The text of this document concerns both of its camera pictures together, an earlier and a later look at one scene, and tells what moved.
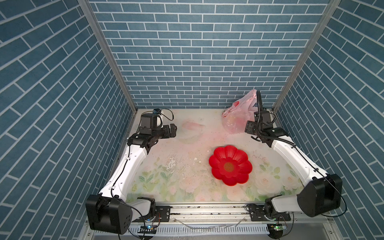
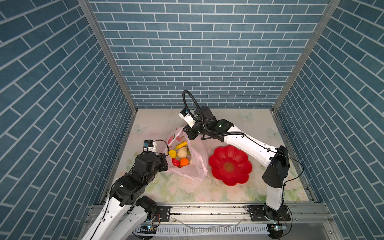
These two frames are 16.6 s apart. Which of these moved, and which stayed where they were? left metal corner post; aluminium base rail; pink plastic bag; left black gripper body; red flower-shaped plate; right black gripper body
Moved: pink plastic bag; right black gripper body; left black gripper body
Stayed: left metal corner post; aluminium base rail; red flower-shaped plate
